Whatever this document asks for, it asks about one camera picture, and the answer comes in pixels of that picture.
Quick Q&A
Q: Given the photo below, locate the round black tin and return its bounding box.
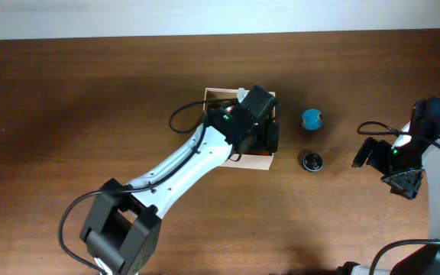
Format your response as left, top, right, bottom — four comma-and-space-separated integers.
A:
302, 153, 323, 173

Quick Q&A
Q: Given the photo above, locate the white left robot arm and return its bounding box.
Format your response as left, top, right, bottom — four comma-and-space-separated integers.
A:
79, 101, 278, 274

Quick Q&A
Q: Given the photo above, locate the pink cardboard box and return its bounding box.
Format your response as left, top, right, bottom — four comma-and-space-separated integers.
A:
204, 88, 275, 170

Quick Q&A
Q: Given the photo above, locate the blue toy ball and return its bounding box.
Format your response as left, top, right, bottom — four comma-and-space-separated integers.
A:
301, 108, 323, 131

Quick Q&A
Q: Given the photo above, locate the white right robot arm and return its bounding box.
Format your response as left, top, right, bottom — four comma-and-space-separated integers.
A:
338, 115, 440, 275

